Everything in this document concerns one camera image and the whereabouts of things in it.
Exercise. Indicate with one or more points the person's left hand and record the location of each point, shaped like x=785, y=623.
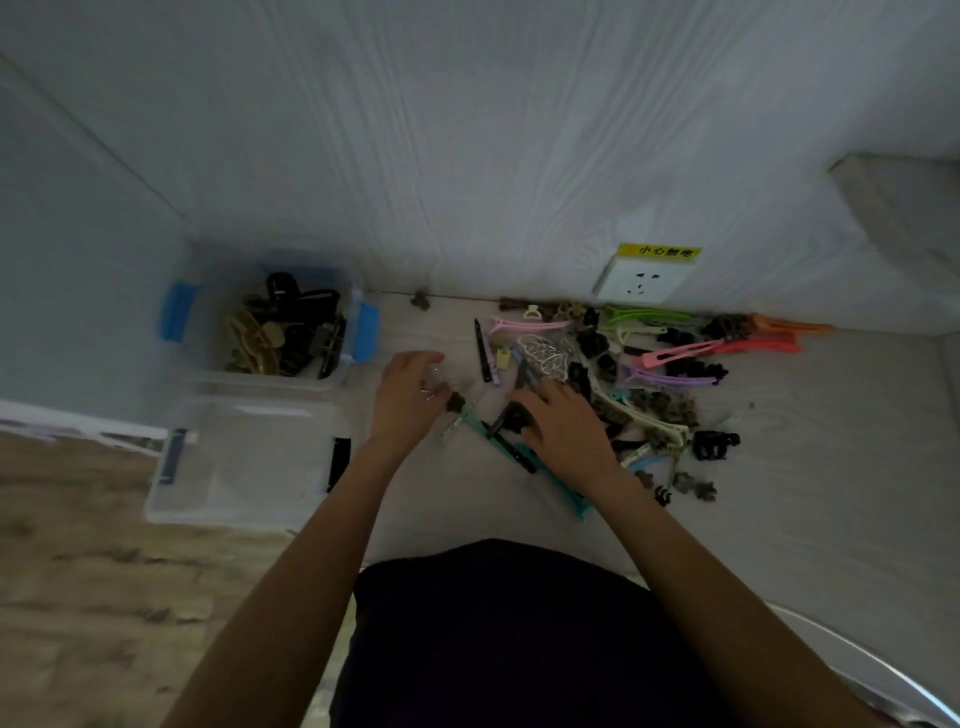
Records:
x=401, y=405

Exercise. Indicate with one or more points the person's right hand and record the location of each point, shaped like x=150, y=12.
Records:
x=574, y=442

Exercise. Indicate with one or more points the small silver hair clip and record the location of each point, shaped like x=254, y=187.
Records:
x=433, y=386

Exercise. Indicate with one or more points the slim black hair clip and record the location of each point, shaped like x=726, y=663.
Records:
x=514, y=451

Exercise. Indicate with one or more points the small dark hair claws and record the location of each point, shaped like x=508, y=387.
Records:
x=285, y=330

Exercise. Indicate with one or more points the pile of assorted hair clips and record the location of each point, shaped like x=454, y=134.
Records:
x=712, y=444

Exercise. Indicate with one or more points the clear box black latches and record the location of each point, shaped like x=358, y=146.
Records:
x=247, y=465

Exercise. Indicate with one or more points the clear box blue latches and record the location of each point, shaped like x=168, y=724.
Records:
x=199, y=360

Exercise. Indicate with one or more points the person's left forearm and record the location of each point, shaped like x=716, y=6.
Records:
x=300, y=585

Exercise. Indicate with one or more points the person's right forearm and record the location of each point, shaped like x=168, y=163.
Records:
x=712, y=600

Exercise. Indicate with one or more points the person's black clothing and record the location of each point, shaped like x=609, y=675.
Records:
x=525, y=645

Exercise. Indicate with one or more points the yellow warning sticker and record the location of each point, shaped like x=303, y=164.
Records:
x=658, y=252

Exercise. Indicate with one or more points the white corner shelf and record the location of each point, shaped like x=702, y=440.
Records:
x=900, y=210

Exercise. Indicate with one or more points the white wall socket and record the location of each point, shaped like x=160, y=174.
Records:
x=637, y=281

